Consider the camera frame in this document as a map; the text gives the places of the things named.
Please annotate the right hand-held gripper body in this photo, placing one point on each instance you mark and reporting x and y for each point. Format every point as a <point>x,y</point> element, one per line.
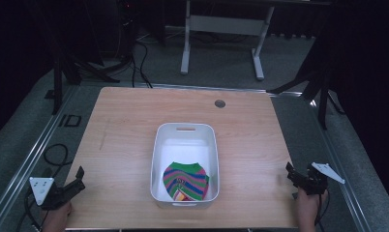
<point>318,180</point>

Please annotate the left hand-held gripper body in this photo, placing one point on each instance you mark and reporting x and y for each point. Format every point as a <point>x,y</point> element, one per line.
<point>47,193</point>

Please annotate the white plastic bin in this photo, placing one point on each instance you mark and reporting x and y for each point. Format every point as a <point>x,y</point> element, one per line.
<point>185,164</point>

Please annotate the striped colourful sock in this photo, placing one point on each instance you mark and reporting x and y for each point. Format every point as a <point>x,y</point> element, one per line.
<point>185,182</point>

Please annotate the person's left hand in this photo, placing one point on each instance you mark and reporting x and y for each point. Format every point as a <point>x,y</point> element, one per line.
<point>57,219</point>

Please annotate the person's right hand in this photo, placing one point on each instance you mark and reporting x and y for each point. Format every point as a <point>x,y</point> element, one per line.
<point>308,209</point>

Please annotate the black tripod stand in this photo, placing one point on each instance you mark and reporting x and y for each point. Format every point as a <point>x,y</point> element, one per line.
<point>73,64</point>
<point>315,80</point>

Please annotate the aluminium floor rail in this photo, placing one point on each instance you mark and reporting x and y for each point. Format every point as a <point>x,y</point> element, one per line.
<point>24,164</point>
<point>337,167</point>

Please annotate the white metal desk frame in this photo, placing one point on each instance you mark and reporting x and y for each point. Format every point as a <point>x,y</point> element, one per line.
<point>226,29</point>

